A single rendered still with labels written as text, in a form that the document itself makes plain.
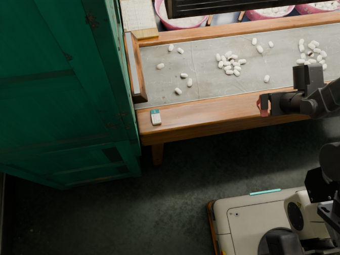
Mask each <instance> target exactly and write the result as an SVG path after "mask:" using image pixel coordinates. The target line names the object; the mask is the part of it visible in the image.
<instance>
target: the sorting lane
mask: <svg viewBox="0 0 340 255"><path fill-rule="evenodd" d="M253 38H256V39H257V43H256V44H255V45H253V44H252V39H253ZM300 39H304V43H303V46H304V49H305V50H304V51H303V52H301V51H300V49H299V46H300V45H299V42H300ZM313 40H314V41H316V42H318V43H319V46H318V47H315V48H318V49H320V50H321V51H325V53H326V54H327V56H326V57H325V58H323V57H322V60H325V64H327V67H326V69H325V70H323V76H324V82H325V81H332V80H335V79H337V78H339V77H340V23H333V24H325V25H317V26H309V27H301V28H293V29H285V30H277V31H269V32H261V33H252V34H244V35H236V36H228V37H220V38H212V39H204V40H196V41H188V42H180V43H175V44H167V45H158V46H150V47H142V48H139V50H140V56H141V63H142V69H143V76H144V82H145V87H146V94H147V98H148V102H145V103H139V104H134V109H135V111H136V110H139V109H146V108H152V107H159V106H166V105H172V104H180V103H186V102H193V101H200V100H206V99H213V98H220V97H226V96H233V95H240V94H247V93H254V92H260V91H267V90H274V89H281V88H287V87H293V72H292V67H294V66H299V65H304V64H297V63H296V61H297V60H298V59H302V58H301V54H302V53H304V54H305V56H306V58H305V61H308V60H309V59H313V60H316V63H319V62H318V61H317V57H318V56H319V55H321V54H320V53H316V52H314V49H311V48H309V47H308V44H310V43H311V41H313ZM270 41H271V42H272V43H273V45H274V46H273V47H272V48H271V47H270V46H269V44H268V43H269V42H270ZM170 45H174V48H173V50H172V51H169V50H168V48H169V46H170ZM257 46H261V47H262V48H263V52H262V53H259V52H258V50H257ZM178 48H181V49H182V50H183V51H184V52H183V53H182V54H181V53H179V52H178V51H177V49H178ZM228 51H231V52H232V55H237V56H238V58H237V59H233V60H234V62H237V63H238V61H239V60H242V59H245V60H246V63H245V64H240V68H241V70H240V71H239V73H240V75H239V76H236V75H235V74H234V73H233V74H226V71H225V70H224V68H225V67H226V66H225V65H224V64H223V67H222V68H219V62H220V61H222V60H220V61H217V60H216V57H215V55H216V54H220V56H225V54H226V53H227V52H228ZM309 51H311V52H312V53H313V54H314V56H313V57H310V56H309V55H308V52H309ZM225 58H226V57H225ZM226 61H227V62H229V61H228V58H226ZM161 63H163V64H164V67H163V68H162V69H157V65H159V64H161ZM181 73H185V74H187V75H188V77H187V78H184V77H181V76H180V75H181ZM266 75H268V76H269V77H270V78H269V81H268V82H264V79H265V76H266ZM189 78H191V79H192V86H190V87H189V86H188V85H187V83H188V82H187V80H188V79H189ZM175 88H179V89H180V90H181V91H182V93H181V94H180V95H179V94H178V93H177V92H176V91H175Z"/></svg>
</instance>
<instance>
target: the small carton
mask: <svg viewBox="0 0 340 255"><path fill-rule="evenodd" d="M150 113H151V119H152V125H158V124H161V118H160V113H159V109H153V110H150Z"/></svg>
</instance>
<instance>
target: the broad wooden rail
mask: <svg viewBox="0 0 340 255"><path fill-rule="evenodd" d="M290 91H297V90H294V89H293V87H287V88H281V89H274V90H267V91H260V92H254V93H247V94H240V95H233V96H226V97H220V98H213V99H206V100H200V101H193V102H186V103H180V104H172V105H166V106H159V107H152V108H146V109H139V110H136V111H135V116H136V122H137V129H138V135H139V139H140V144H141V146H142V147H143V146H149V145H155V144H161V143H167V142H173V141H179V140H185V139H192V138H198V137H204V136H210V135H216V134H222V133H226V132H234V131H240V130H246V129H252V128H259V127H263V126H269V125H275V124H281V123H287V122H293V121H299V120H305V119H311V118H310V117H309V116H307V115H299V114H288V115H280V116H271V115H270V109H271V102H270V101H269V100H268V105H269V109H268V116H266V117H261V114H260V110H259V108H258V107H257V100H258V99H259V96H260V94H265V93H274V92H290ZM153 109H159V113H160V118H161V124H158V125H152V119H151V113H150V110H153Z"/></svg>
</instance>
